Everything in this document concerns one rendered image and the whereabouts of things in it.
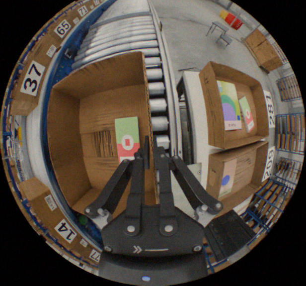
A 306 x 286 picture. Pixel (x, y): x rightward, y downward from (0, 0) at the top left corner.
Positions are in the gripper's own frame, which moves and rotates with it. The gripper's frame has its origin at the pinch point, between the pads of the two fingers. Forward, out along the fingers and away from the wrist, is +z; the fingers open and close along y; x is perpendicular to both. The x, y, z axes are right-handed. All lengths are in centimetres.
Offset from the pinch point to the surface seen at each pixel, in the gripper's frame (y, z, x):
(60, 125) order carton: -28.6, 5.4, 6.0
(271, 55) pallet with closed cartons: 330, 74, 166
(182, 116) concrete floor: 34, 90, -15
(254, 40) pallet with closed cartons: 329, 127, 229
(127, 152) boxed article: -8.0, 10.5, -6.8
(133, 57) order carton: -2.3, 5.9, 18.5
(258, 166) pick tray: 59, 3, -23
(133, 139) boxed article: -5.5, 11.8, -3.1
